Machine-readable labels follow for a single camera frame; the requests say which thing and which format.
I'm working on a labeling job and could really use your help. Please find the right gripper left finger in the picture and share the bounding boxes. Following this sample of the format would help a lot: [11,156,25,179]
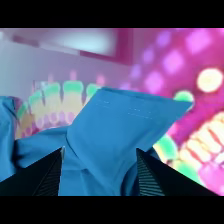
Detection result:
[0,146,65,197]

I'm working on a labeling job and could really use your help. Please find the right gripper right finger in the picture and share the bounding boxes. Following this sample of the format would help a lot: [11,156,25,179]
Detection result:
[135,147,220,197]

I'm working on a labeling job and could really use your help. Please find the blue shirt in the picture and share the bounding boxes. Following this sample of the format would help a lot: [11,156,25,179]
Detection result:
[0,86,194,197]

